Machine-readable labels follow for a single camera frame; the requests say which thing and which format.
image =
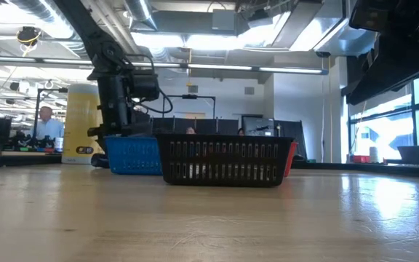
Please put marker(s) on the black marker pen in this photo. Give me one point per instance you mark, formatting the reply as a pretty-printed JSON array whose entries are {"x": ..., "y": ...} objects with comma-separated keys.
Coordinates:
[{"x": 98, "y": 162}]

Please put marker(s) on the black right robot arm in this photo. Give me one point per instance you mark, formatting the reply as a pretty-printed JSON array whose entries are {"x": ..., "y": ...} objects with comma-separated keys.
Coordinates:
[{"x": 406, "y": 18}]

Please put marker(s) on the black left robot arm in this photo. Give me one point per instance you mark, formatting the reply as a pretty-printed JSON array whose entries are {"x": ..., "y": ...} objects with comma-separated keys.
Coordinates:
[{"x": 86, "y": 29}]

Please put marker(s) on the yellow white wipes canister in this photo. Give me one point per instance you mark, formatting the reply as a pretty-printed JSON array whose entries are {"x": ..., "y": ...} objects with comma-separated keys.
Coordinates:
[{"x": 78, "y": 123}]

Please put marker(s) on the blue plastic basket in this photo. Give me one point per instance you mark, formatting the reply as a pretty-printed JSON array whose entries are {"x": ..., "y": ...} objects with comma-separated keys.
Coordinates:
[{"x": 129, "y": 156}]

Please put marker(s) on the white paper cup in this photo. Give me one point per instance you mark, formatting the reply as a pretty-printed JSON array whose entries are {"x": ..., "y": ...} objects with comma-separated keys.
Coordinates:
[{"x": 59, "y": 144}]

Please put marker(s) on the person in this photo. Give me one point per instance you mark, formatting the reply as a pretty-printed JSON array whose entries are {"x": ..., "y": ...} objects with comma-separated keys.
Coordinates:
[
  {"x": 49, "y": 129},
  {"x": 190, "y": 130},
  {"x": 240, "y": 131}
]

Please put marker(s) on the black partition panel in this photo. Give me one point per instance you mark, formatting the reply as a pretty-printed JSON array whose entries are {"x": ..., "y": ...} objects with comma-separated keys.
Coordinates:
[{"x": 209, "y": 126}]

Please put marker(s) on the black plastic basket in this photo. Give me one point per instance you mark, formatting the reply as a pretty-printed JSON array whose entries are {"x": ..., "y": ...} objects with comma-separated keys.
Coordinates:
[{"x": 224, "y": 183}]

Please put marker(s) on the long ceiling light bar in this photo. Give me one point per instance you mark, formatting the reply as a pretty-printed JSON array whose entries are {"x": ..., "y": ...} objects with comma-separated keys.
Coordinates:
[{"x": 289, "y": 70}]

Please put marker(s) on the red plastic basket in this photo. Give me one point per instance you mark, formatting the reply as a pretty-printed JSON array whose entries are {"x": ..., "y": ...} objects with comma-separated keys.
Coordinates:
[{"x": 290, "y": 160}]

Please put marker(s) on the small red box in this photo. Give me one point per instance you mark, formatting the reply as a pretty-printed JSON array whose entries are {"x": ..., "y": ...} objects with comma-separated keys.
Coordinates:
[{"x": 361, "y": 159}]

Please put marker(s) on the white paper roll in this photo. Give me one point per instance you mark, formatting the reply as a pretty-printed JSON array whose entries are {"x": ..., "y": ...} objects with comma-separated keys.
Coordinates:
[{"x": 374, "y": 154}]

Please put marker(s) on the large metal air duct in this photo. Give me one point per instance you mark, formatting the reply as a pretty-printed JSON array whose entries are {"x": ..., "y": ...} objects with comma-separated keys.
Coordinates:
[{"x": 304, "y": 25}]

